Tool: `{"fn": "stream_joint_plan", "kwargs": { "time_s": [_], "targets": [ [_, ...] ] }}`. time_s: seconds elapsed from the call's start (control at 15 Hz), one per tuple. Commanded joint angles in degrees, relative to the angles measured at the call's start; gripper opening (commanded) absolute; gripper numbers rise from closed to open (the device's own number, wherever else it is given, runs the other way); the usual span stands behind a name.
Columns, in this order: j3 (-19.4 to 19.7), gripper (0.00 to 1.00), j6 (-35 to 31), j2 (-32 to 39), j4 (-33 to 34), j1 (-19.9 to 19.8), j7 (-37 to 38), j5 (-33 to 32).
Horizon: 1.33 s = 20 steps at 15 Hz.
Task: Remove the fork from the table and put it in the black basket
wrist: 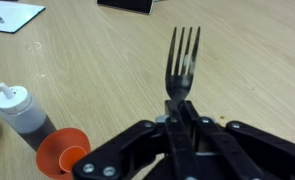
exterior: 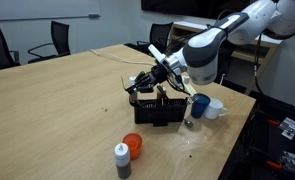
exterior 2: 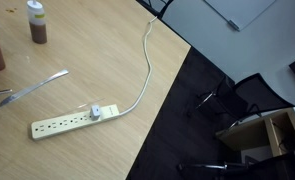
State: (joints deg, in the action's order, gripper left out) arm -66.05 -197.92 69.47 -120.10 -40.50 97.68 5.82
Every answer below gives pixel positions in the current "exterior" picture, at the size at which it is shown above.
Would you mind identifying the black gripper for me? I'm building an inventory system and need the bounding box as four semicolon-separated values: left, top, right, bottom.
124;63;172;95

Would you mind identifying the black plastic basket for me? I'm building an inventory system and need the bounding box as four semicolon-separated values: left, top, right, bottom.
129;96;190;128

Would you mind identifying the brown sauce squeeze bottle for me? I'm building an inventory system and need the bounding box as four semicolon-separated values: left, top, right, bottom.
128;75;139;105

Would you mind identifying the red sauce bottle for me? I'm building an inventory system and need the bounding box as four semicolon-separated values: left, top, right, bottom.
156;87;168;100

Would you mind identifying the cream power strip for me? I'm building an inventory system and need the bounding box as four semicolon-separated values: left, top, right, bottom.
181;75;199;98

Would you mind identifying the blue cup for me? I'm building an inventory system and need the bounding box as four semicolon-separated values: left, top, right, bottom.
190;92;212;120

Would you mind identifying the orange plastic cup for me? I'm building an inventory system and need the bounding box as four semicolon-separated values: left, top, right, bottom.
121;132;144;160

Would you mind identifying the white mug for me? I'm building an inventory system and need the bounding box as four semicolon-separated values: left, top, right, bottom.
203;97;228;121

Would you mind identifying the dark sauce squeeze bottle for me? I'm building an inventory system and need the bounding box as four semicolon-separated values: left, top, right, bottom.
114;142;132;180

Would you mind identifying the white whiteboard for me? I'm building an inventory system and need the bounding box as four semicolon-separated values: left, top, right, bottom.
0;0;101;23

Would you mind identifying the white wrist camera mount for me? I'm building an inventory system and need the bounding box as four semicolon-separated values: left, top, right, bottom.
147;44;168;65

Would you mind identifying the white power strip cable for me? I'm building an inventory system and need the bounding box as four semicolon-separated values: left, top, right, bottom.
89;48;156;67

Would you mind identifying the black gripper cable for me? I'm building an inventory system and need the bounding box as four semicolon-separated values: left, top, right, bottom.
166;66;189;95

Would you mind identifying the black wall television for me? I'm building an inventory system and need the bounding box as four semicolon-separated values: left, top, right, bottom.
140;0;255;20

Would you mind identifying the black hanging robot cable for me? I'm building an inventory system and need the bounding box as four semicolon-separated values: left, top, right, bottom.
252;33;265;95

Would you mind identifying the orange clamp handle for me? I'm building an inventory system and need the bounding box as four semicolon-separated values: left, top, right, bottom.
267;118;282;127
265;160;283;171

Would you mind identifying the silver metal bracket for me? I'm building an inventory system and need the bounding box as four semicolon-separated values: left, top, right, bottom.
278;116;295;141

